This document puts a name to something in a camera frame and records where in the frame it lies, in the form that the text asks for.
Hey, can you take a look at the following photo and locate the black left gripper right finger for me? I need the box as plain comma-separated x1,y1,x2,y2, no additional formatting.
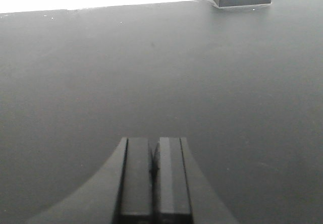
153,137,238,223

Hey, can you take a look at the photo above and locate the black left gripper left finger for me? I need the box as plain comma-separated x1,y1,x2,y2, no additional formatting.
28,137,152,223

